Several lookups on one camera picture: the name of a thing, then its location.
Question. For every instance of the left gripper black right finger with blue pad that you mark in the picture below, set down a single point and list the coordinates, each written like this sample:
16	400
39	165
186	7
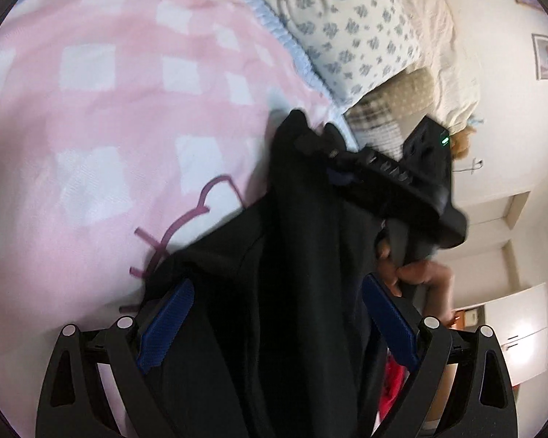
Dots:
480	402

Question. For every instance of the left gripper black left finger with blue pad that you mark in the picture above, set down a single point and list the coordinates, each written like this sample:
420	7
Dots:
73	402

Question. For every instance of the black zip jacket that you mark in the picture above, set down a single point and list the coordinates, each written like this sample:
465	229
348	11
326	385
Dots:
278	341

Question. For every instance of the person's right hand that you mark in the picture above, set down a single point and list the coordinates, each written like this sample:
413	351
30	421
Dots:
437	278

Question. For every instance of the red garment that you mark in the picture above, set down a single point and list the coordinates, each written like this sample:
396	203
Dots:
394	379

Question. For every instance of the beige plaid pillow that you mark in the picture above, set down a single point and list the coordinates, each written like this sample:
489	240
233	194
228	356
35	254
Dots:
384	117

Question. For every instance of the white cabinet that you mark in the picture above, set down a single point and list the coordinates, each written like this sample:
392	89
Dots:
520	322

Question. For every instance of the cream lace pillow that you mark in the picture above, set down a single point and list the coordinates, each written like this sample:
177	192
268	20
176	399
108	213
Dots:
443	54

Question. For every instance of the white blue floral pillow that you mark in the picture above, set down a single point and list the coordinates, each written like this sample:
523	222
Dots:
354	45

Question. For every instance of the light blue quilted bedspread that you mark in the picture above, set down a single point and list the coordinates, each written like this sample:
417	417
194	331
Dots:
151	87

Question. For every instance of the pink checked cartoon blanket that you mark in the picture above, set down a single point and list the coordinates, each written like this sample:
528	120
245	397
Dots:
75	247

